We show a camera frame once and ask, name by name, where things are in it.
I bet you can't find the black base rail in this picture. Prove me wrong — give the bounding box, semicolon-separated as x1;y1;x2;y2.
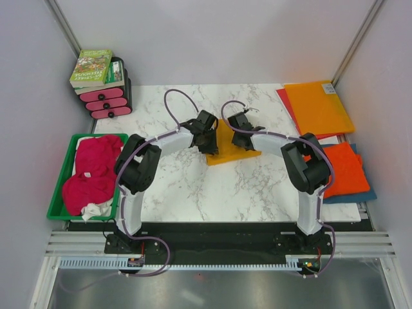
67;221;375;267

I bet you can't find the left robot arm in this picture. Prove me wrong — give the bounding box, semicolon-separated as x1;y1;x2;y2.
115;110;218;253

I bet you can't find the green illustrated book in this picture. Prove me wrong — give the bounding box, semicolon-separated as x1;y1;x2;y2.
70;50;112;88

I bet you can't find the magenta t shirt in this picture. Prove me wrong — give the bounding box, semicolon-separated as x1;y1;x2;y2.
62;135;124;216

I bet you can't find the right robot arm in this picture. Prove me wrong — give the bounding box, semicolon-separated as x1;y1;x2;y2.
224;111;334;254

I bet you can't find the orange plastic folder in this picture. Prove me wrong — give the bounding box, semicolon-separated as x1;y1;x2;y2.
285;80;355;136

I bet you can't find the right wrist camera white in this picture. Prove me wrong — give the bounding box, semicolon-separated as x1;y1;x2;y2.
245;108;260;116

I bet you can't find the red plastic folder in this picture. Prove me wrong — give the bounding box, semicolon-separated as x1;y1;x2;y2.
276;88;339;144

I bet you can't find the purple cable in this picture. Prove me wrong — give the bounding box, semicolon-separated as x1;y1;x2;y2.
58;88;200;293
220;100;337;279

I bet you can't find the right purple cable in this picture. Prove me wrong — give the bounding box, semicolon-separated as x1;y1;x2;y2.
220;100;337;279

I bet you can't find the pink and black drawer unit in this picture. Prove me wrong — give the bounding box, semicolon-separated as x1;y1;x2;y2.
77;57;133;119

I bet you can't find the yellow t shirt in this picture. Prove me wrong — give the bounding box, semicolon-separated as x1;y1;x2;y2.
205;119;261;166

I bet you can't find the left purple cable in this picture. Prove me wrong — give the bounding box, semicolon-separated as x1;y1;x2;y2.
58;88;200;293

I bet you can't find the left aluminium corner post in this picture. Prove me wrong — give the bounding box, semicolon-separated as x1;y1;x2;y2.
44;0;81;56

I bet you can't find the folded orange t shirt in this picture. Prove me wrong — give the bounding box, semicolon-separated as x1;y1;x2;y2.
323;142;371;199

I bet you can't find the white t shirt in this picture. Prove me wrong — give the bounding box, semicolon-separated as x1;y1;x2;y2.
80;202;117;222

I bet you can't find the aluminium corner post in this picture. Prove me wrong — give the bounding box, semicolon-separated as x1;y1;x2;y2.
332;0;387;88
44;0;81;56

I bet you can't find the folded blue t shirt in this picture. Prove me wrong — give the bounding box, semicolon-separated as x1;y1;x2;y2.
323;144;377;204

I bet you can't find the right aluminium corner post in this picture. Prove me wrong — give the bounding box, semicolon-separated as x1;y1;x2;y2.
332;0;387;88

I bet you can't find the white slotted cable duct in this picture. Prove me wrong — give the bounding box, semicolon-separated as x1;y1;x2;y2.
59;256;322;271

